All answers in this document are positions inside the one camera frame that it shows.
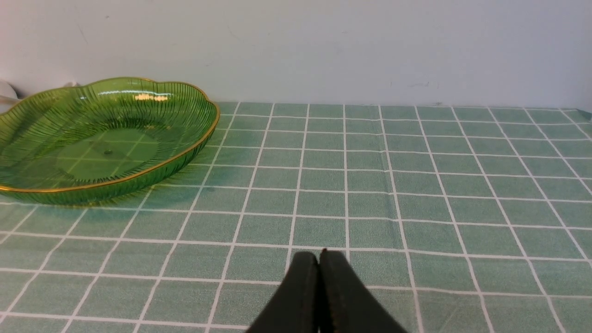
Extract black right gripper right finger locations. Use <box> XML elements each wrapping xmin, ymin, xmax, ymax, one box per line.
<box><xmin>319</xmin><ymin>249</ymin><xmax>406</xmax><ymax>333</ymax></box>

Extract green checkered tablecloth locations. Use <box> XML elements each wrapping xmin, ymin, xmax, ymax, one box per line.
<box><xmin>1</xmin><ymin>103</ymin><xmax>591</xmax><ymax>333</ymax></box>

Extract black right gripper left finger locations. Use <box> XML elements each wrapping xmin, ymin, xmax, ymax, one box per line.
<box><xmin>247</xmin><ymin>252</ymin><xmax>319</xmax><ymax>333</ymax></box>

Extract green glass plate gold rim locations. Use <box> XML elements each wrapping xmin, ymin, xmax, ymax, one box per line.
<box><xmin>0</xmin><ymin>77</ymin><xmax>221</xmax><ymax>205</ymax></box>

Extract white cloth tote bag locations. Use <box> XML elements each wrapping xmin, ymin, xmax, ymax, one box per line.
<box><xmin>0</xmin><ymin>80</ymin><xmax>79</xmax><ymax>114</ymax></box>

